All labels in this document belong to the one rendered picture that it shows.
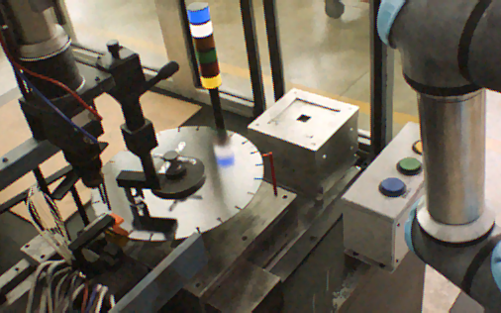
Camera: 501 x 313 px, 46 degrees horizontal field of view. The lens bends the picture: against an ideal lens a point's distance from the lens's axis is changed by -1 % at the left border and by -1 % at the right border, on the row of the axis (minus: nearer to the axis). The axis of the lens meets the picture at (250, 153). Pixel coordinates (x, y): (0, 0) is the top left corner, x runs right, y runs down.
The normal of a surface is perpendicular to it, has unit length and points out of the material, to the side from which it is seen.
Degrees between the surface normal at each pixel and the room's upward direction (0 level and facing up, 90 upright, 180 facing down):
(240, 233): 0
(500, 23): 47
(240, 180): 0
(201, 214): 0
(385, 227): 90
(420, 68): 99
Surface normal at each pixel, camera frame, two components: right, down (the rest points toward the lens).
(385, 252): -0.61, 0.55
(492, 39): -0.67, 0.12
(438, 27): -0.83, 0.18
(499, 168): -0.12, -0.79
